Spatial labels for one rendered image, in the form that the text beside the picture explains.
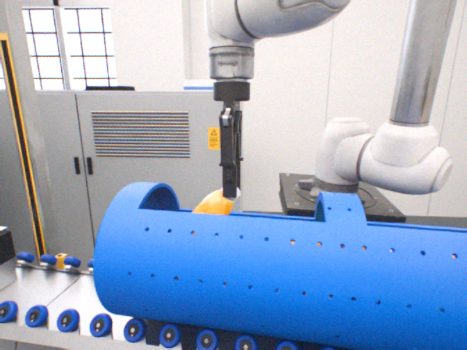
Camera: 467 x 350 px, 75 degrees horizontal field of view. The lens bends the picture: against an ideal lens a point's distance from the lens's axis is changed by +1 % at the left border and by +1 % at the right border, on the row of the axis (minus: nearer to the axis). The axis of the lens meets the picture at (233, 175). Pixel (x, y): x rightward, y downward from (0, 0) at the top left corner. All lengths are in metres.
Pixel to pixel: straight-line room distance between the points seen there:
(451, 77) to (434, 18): 2.80
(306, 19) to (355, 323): 0.46
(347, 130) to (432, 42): 0.31
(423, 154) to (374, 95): 2.51
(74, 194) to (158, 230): 1.91
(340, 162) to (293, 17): 0.64
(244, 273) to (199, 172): 1.59
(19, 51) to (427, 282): 1.22
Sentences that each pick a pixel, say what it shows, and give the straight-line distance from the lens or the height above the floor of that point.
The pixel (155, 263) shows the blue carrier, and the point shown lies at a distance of 0.56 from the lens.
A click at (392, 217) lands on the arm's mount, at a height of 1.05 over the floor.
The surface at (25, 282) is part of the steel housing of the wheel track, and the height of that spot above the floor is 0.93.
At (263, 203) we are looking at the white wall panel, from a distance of 3.45.
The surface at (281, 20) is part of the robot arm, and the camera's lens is 0.51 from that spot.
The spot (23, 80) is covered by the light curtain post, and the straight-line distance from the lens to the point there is 1.23.
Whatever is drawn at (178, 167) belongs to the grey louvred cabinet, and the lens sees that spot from 2.09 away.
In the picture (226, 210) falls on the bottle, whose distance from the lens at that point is 0.66.
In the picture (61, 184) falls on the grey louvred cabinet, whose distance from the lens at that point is 2.47.
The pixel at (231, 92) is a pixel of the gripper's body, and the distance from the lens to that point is 0.60.
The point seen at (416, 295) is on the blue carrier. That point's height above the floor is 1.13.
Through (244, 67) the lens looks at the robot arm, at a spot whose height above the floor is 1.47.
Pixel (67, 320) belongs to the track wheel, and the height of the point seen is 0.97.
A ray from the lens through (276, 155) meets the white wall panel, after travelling 3.31.
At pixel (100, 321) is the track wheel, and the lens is 0.74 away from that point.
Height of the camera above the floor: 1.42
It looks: 15 degrees down
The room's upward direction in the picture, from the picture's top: straight up
